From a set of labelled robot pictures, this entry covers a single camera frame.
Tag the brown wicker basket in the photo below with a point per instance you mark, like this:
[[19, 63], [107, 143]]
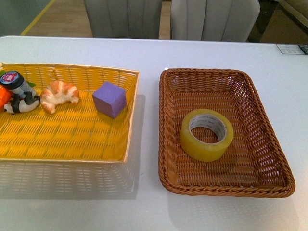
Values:
[[254, 164]]

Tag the black white table label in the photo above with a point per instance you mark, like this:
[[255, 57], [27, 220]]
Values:
[[301, 49]]

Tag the yellow wicker basket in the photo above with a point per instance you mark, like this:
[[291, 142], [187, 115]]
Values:
[[73, 133]]

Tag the purple foam cube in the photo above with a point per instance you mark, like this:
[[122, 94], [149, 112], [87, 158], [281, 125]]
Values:
[[109, 99]]

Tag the toy croissant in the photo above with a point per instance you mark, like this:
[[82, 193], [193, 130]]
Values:
[[58, 92]]

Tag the right grey upholstered chair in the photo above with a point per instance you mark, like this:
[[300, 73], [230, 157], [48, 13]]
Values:
[[213, 20]]

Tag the small dark lidded jar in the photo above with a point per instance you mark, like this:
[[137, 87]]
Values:
[[16, 83]]

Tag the grey upholstered chair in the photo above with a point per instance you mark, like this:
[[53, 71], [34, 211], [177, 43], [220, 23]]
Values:
[[124, 18], [213, 20]]

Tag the black white panda toy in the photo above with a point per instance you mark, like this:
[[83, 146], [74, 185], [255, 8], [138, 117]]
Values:
[[16, 105]]

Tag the yellowish clear tape roll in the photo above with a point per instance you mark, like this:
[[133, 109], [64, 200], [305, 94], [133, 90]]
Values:
[[212, 120]]

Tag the beige sofa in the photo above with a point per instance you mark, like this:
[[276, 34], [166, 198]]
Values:
[[276, 25]]

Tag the left grey upholstered chair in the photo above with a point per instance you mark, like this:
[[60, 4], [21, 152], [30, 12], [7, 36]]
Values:
[[124, 18]]

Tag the orange toy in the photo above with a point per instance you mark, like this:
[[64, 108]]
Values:
[[5, 96]]

